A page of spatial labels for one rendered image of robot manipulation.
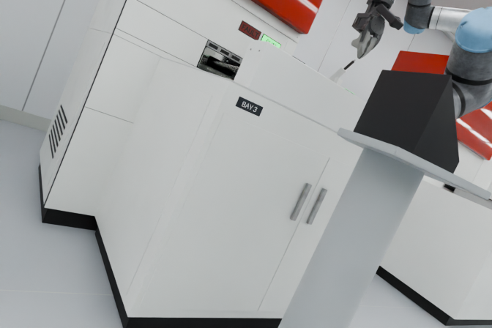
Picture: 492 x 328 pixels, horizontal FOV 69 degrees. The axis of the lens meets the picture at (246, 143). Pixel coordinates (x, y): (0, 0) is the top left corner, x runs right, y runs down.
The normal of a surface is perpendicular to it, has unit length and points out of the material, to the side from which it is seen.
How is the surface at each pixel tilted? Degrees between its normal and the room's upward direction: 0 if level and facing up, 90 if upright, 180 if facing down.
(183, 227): 90
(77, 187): 90
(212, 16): 90
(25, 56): 90
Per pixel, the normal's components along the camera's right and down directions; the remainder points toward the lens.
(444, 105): 0.35, 0.24
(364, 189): -0.63, -0.21
